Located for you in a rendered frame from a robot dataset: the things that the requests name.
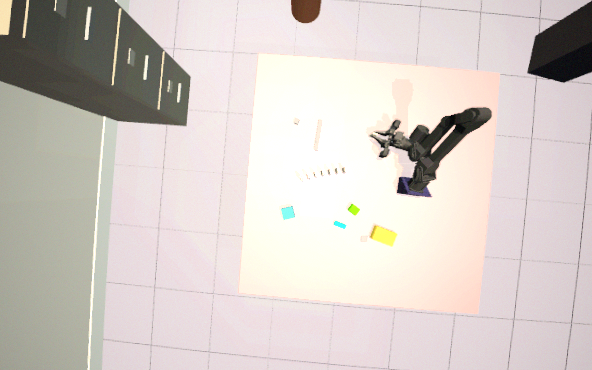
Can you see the lime green block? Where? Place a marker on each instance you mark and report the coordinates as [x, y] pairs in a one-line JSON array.
[[353, 209]]

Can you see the yellow rectangular block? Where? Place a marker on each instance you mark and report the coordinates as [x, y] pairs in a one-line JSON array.
[[383, 235]]

